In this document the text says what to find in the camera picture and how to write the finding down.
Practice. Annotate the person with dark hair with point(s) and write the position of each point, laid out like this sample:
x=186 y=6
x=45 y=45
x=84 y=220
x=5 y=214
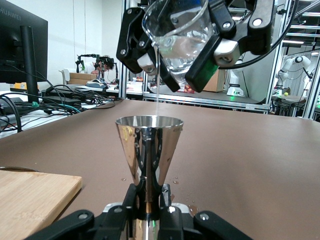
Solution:
x=107 y=66

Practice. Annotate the wooden cutting board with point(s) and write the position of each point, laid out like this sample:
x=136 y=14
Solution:
x=30 y=195

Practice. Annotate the aluminium frame post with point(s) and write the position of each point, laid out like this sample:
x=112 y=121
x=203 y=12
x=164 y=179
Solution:
x=123 y=82

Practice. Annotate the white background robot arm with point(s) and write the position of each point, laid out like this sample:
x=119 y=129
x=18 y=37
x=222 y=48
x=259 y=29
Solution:
x=300 y=61

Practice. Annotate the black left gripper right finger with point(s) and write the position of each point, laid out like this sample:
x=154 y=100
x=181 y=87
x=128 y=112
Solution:
x=180 y=225

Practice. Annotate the cardboard box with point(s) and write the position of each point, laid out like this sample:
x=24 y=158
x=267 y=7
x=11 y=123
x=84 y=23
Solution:
x=80 y=78
x=216 y=82

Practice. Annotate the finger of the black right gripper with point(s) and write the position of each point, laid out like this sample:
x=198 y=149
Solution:
x=260 y=30
x=132 y=37

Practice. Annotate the aluminium frame rail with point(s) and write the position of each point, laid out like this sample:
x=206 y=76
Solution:
x=212 y=101

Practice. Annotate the clear glass measuring cup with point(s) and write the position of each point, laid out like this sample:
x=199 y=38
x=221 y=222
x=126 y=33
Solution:
x=180 y=50

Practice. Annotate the black computer monitor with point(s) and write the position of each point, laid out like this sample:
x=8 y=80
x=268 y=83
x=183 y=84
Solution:
x=15 y=50

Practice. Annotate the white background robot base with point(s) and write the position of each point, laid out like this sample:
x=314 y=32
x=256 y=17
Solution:
x=235 y=85

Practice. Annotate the white chair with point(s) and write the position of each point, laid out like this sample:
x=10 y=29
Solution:
x=63 y=75

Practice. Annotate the steel double jigger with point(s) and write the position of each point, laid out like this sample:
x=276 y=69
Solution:
x=150 y=150

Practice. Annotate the black power adapter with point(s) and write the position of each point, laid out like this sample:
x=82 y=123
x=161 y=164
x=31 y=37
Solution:
x=62 y=100

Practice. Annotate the black background robot arm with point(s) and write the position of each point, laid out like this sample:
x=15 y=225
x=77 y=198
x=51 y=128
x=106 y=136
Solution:
x=100 y=58

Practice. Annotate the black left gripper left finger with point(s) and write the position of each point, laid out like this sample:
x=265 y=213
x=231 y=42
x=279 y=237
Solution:
x=110 y=225

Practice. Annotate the brown table cover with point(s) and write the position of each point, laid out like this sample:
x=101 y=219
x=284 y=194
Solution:
x=250 y=162

